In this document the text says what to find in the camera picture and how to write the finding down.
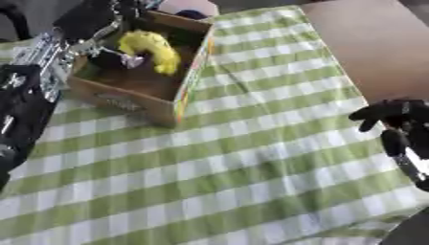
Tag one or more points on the black chair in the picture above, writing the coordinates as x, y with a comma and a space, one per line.
17, 16

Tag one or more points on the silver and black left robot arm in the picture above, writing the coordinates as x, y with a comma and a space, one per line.
28, 105

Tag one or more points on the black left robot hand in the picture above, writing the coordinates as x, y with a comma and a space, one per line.
92, 17

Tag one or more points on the tan cardboard box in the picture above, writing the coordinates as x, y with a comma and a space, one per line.
142, 86

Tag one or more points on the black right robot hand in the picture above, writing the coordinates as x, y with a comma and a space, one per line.
399, 111

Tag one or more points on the yellow soft toy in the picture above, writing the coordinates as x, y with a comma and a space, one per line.
153, 48

